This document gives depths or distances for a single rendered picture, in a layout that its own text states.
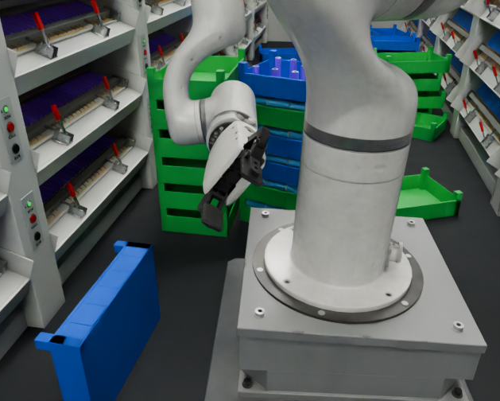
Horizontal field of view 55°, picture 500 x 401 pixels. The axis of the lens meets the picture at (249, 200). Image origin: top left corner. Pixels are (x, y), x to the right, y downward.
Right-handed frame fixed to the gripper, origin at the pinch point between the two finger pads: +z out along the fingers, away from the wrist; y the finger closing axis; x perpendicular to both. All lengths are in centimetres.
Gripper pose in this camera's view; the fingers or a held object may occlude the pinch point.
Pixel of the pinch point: (230, 200)
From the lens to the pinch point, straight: 64.3
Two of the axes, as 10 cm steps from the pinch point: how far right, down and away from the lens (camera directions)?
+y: -5.9, 6.6, 4.7
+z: 0.2, 5.9, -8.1
